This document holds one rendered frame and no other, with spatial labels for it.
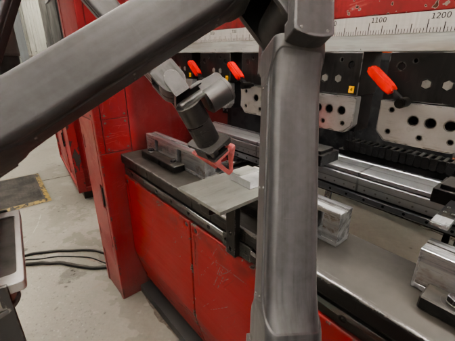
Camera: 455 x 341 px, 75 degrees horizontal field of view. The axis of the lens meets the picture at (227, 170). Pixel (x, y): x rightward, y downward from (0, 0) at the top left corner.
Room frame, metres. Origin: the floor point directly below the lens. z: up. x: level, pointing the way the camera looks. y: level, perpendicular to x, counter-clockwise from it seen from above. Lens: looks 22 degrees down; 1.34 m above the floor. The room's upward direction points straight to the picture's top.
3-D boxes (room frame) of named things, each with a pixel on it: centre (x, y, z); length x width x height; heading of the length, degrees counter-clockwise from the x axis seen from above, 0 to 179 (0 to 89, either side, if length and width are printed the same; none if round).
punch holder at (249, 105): (0.86, -0.12, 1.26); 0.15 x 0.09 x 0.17; 40
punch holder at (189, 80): (1.16, 0.14, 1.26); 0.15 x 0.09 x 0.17; 40
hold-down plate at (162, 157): (1.26, 0.30, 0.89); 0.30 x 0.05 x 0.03; 40
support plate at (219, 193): (0.75, -0.02, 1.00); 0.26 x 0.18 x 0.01; 130
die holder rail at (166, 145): (1.26, 0.22, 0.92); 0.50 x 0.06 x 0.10; 40
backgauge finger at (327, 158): (0.95, -0.25, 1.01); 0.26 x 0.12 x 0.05; 130
